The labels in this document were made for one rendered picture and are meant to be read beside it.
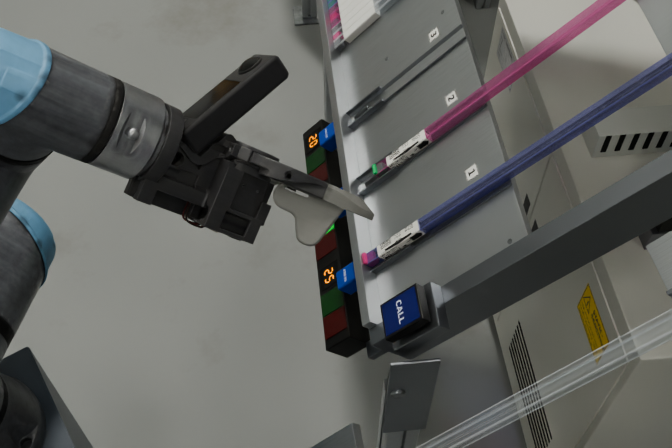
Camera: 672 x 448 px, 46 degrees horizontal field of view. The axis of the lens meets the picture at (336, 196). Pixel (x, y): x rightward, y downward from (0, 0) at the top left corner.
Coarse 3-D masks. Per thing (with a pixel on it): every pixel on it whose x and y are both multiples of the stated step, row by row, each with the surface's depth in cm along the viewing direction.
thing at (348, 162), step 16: (320, 0) 116; (320, 16) 114; (336, 64) 108; (336, 80) 106; (336, 96) 104; (336, 112) 102; (336, 128) 101; (352, 144) 100; (352, 160) 98; (352, 176) 96; (352, 192) 94; (352, 224) 91; (352, 240) 90; (368, 240) 91; (352, 256) 89; (368, 272) 88; (368, 288) 86; (368, 304) 84; (368, 320) 83
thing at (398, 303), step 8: (400, 296) 78; (408, 296) 77; (384, 304) 79; (392, 304) 78; (400, 304) 77; (408, 304) 76; (416, 304) 76; (384, 312) 78; (392, 312) 78; (400, 312) 77; (408, 312) 76; (416, 312) 75; (384, 320) 78; (392, 320) 77; (400, 320) 76; (408, 320) 76; (392, 328) 77; (400, 328) 76
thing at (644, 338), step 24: (624, 336) 52; (648, 336) 51; (576, 360) 54; (600, 360) 53; (624, 360) 52; (552, 384) 55; (576, 384) 54; (504, 408) 57; (528, 408) 56; (456, 432) 60; (480, 432) 58
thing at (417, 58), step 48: (432, 0) 100; (384, 48) 103; (432, 48) 96; (384, 96) 100; (432, 96) 93; (384, 144) 96; (432, 144) 89; (480, 144) 84; (384, 192) 93; (432, 192) 87; (384, 240) 89; (432, 240) 84; (480, 240) 79; (384, 288) 86
